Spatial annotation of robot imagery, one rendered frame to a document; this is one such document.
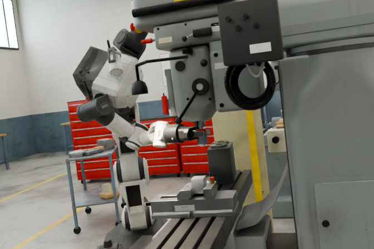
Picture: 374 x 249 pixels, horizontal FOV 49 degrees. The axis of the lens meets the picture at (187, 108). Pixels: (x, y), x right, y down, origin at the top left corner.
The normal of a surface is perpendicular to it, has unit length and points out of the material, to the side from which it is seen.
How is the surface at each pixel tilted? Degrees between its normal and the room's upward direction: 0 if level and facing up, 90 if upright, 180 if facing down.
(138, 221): 104
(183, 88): 90
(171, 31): 90
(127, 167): 81
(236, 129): 90
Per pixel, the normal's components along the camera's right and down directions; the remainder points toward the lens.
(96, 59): 0.02, -0.48
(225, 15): -0.26, 0.08
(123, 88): 0.67, -0.11
